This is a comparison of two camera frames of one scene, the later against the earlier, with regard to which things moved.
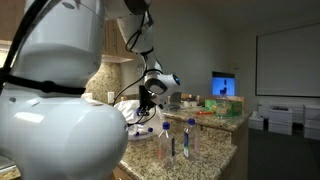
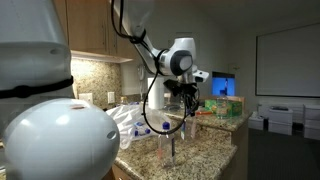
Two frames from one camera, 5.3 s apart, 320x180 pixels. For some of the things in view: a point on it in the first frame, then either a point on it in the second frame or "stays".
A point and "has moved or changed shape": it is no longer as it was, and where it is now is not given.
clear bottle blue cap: x=166 y=147 stays
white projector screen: x=287 y=62 stays
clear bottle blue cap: x=191 y=141 has moved or changed shape
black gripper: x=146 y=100 -> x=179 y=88
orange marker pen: x=204 y=113 stays
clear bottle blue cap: x=144 y=131 stays
